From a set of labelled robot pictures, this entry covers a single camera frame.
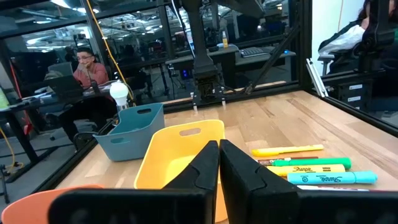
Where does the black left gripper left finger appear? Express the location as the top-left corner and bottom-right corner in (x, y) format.
(48, 140), (220, 224)

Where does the black background desk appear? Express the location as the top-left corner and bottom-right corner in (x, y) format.
(164, 46), (297, 90)

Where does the white light bulb on base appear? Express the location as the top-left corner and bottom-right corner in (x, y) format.
(109, 80), (129, 112)

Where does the teal Sharpie highlighter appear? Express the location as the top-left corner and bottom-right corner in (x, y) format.
(286, 170), (379, 185)

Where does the yellow Sharpie highlighter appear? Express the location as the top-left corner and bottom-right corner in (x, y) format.
(266, 164), (346, 177)

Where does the black upright frame post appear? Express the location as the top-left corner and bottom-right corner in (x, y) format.
(287, 0), (313, 91)

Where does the yellow plastic bin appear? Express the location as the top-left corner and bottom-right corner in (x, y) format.
(133, 119), (229, 223)

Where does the slim yellow highlighter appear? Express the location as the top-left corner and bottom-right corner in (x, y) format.
(251, 144), (325, 157)

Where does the yellow power cable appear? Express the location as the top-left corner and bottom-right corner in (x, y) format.
(84, 0), (135, 103)

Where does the teal plastic bin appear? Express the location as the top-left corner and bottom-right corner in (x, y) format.
(93, 103), (165, 162)

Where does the black laptop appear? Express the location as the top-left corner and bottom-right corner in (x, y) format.
(45, 61), (84, 98)

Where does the black keyboard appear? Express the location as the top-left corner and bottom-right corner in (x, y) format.
(238, 46), (276, 59)

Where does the silver aluminium bracket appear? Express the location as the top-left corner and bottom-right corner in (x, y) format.
(305, 58), (330, 98)

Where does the green highlighter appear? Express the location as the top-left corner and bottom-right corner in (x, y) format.
(272, 157), (352, 170)

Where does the orange plastic bin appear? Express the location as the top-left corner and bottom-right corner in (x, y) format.
(1, 184), (105, 224)

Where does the black drawer cabinet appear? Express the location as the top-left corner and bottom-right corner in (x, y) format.
(337, 79), (374, 110)

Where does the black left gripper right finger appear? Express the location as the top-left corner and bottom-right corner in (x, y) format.
(219, 139), (398, 224)

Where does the person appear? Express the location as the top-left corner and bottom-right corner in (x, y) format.
(58, 46), (118, 142)
(317, 0), (398, 68)

